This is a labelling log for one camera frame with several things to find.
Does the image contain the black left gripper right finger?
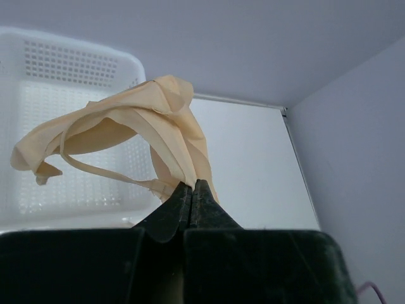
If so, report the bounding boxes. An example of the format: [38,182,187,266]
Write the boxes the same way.
[189,179,242,229]

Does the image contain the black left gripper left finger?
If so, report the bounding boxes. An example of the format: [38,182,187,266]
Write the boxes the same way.
[134,182,192,243]

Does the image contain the beige bra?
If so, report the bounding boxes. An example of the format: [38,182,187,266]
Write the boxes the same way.
[10,75,213,201]

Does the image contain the white perforated plastic basket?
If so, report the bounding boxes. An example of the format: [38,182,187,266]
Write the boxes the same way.
[1,26,161,233]

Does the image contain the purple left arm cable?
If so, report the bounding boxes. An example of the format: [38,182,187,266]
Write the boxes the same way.
[356,281,387,304]

